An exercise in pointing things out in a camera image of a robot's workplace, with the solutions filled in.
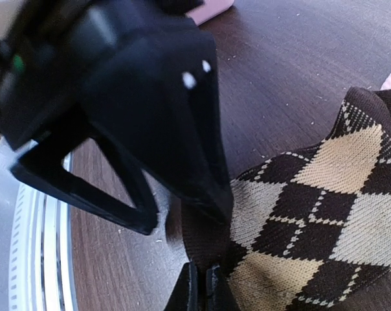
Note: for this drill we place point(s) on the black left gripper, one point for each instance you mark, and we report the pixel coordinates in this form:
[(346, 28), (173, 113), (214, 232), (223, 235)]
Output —
[(49, 48)]

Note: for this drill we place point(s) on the pink plastic organizer tray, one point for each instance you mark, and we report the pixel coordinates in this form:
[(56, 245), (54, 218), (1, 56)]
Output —
[(209, 10)]

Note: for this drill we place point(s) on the aluminium front rail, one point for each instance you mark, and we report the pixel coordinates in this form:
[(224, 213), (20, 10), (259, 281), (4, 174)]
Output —
[(36, 262)]

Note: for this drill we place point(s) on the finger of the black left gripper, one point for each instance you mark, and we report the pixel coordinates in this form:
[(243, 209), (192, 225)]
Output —
[(42, 168), (157, 101)]

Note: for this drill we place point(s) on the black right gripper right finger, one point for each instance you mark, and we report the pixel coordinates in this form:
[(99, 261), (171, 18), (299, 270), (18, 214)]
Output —
[(218, 294)]

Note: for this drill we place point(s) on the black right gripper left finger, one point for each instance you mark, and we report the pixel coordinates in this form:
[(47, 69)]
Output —
[(185, 294)]

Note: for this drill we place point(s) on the brown beige argyle sock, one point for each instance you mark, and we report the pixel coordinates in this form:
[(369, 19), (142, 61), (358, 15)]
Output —
[(310, 226)]

